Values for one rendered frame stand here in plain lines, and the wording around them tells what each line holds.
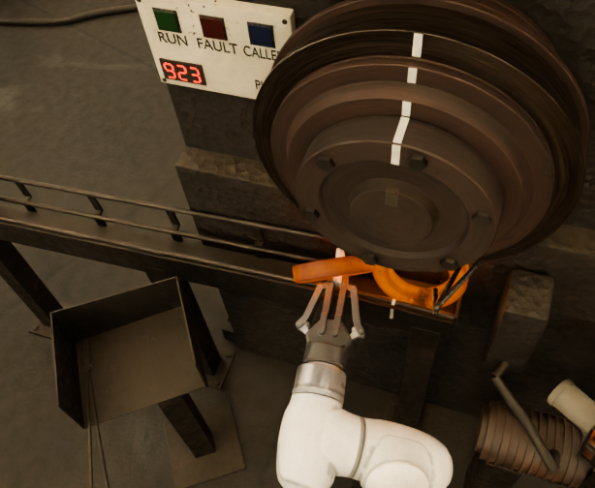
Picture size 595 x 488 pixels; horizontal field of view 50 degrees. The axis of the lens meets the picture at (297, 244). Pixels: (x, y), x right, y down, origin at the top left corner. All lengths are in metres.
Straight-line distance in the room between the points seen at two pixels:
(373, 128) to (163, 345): 0.78
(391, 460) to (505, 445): 0.38
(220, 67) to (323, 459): 0.66
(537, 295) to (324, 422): 0.44
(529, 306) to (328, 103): 0.56
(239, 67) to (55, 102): 1.93
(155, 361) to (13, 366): 0.93
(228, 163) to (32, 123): 1.71
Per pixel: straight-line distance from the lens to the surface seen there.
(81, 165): 2.65
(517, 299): 1.21
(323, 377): 1.11
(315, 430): 1.08
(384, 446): 1.09
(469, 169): 0.81
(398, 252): 0.97
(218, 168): 1.29
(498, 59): 0.79
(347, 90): 0.83
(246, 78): 1.11
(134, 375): 1.41
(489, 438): 1.40
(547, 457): 1.37
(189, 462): 1.94
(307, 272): 1.18
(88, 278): 2.32
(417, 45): 0.79
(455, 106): 0.80
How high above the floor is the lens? 1.83
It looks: 56 degrees down
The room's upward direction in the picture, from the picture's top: 8 degrees counter-clockwise
